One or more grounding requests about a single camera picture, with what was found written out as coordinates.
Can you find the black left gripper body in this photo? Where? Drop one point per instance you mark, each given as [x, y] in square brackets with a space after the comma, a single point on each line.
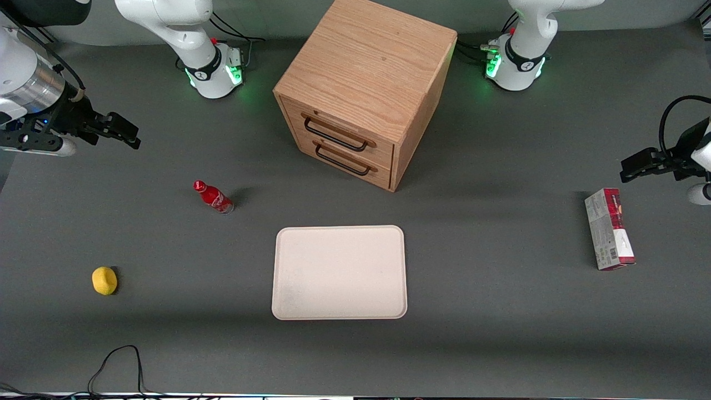
[687, 149]

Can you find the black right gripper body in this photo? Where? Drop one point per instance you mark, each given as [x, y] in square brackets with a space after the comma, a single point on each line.
[73, 114]

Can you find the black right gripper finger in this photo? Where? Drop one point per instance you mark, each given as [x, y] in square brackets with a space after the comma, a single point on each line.
[125, 125]
[129, 142]

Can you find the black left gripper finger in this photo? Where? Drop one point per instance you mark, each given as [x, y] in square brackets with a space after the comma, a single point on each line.
[641, 158]
[639, 172]

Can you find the wooden drawer with inside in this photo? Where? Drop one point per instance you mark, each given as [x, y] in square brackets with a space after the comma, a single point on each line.
[384, 154]

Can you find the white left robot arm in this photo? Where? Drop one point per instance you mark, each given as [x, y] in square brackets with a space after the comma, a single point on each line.
[522, 61]

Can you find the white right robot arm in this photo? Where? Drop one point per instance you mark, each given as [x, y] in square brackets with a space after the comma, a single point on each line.
[183, 33]

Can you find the wooden oak drawer cabinet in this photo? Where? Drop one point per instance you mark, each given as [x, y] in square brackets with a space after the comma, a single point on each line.
[366, 55]

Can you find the wooden drawer front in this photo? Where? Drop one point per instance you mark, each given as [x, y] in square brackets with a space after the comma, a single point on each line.
[384, 176]

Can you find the grey and red carton box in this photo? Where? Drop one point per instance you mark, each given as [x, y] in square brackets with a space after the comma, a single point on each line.
[608, 230]

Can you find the red cola bottle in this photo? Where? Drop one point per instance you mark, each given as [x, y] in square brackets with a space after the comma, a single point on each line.
[214, 197]

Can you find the yellow lemon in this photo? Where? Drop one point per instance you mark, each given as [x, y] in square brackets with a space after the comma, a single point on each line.
[104, 280]

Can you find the beige rectangular tray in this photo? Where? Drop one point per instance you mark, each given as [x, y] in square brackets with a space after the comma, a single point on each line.
[339, 272]

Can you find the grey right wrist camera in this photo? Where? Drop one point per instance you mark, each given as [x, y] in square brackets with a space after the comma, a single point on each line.
[50, 145]

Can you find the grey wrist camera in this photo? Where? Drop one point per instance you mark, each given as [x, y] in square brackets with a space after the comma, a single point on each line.
[700, 194]
[50, 145]

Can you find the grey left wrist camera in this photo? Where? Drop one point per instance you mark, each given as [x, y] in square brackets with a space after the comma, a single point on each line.
[700, 194]

